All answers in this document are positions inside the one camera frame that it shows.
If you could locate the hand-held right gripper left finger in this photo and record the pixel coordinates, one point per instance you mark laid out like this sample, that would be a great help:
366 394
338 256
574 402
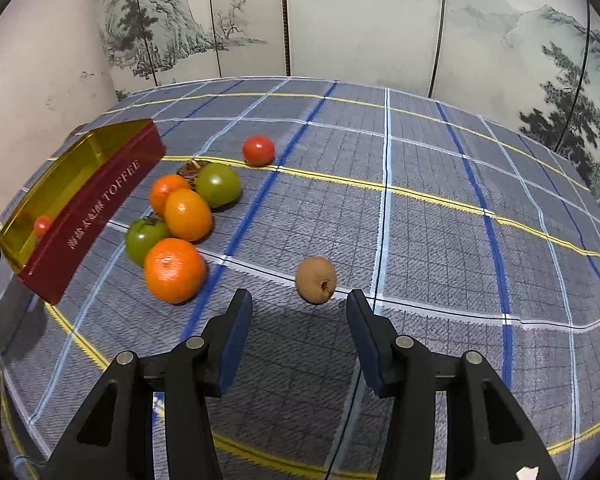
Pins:
236 345

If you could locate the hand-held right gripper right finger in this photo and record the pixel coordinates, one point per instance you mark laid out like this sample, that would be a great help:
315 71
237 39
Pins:
367 355

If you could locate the brown kiwi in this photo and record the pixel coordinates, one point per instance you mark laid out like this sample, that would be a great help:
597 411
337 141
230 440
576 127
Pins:
316 280

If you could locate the large orange mandarin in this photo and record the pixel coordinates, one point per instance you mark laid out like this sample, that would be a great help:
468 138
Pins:
175 270

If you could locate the red and gold tin box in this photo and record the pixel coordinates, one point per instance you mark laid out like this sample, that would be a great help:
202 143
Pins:
95 200

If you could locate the oval orange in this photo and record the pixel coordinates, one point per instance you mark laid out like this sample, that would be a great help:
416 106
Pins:
187 215

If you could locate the green persimmon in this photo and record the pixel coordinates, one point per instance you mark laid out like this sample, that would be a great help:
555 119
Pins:
140 242
220 185

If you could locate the small orange mandarin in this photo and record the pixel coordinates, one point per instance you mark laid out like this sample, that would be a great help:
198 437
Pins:
162 190

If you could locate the small red cherry tomato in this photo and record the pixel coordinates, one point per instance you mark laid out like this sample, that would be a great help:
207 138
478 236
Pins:
42 224

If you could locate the plaid grey blue tablecloth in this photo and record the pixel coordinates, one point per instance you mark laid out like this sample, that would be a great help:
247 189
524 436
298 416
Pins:
430 260

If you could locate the white paper scrap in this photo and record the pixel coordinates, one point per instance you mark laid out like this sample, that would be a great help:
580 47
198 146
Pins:
527 474

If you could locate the landscape painted folding screen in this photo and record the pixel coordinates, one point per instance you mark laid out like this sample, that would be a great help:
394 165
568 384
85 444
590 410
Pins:
355 20

